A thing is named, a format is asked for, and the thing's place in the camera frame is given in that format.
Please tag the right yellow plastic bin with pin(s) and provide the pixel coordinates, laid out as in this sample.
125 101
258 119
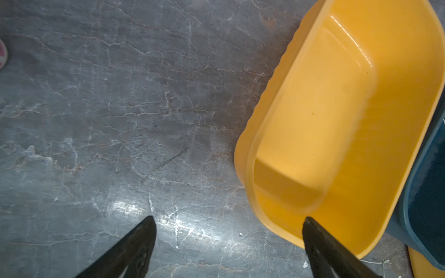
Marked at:
421 267

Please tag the yellow plastic bin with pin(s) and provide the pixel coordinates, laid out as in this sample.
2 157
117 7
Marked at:
421 267
338 127

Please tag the teal plastic bin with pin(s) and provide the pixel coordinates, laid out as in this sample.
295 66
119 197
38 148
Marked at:
418 219

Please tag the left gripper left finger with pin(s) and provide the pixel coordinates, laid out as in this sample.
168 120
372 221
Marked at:
128 258

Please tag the left yellow plastic bin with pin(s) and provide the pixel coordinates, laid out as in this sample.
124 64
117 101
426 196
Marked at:
338 127

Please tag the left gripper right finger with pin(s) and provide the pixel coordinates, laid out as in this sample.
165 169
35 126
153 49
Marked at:
328 258

